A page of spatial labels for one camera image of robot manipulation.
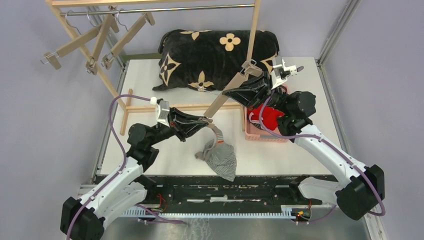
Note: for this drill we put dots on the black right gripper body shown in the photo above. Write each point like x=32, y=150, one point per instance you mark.
x=277, y=100

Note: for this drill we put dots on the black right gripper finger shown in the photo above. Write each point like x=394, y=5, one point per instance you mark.
x=257, y=84
x=247, y=100

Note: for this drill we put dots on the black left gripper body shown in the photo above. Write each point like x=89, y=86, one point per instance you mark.
x=175, y=128

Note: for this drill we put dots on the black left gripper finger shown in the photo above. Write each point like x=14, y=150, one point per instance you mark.
x=190, y=128
x=180, y=119

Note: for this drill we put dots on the wooden hanger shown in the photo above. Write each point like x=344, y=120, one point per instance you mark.
x=79, y=41
x=242, y=82
x=108, y=22

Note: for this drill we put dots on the red underwear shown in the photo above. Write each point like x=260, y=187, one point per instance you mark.
x=269, y=116

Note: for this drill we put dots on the grey striped underwear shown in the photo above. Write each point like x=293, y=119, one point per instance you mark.
x=219, y=155

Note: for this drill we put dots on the navy striped underwear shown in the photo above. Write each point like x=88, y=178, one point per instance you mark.
x=255, y=124

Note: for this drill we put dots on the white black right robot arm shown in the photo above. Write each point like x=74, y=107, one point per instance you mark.
x=358, y=189

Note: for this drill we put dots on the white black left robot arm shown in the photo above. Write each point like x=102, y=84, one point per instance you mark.
x=87, y=217

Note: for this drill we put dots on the pink plastic basket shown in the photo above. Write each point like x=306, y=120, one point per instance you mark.
x=254, y=134

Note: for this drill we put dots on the metal hanging rod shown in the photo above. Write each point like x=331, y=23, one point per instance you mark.
x=153, y=10

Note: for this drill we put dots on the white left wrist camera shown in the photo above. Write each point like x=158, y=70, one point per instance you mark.
x=162, y=110

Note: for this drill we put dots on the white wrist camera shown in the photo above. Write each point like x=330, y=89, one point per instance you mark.
x=162, y=110
x=280, y=72

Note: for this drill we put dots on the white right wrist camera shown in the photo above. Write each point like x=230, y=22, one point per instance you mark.
x=280, y=72

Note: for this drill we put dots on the wooden clothes rack frame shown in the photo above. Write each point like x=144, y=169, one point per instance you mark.
x=55, y=6

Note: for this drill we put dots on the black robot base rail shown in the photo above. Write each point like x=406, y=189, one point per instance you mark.
x=215, y=195

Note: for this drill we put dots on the white slotted cable duct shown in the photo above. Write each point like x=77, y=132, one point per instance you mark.
x=285, y=213

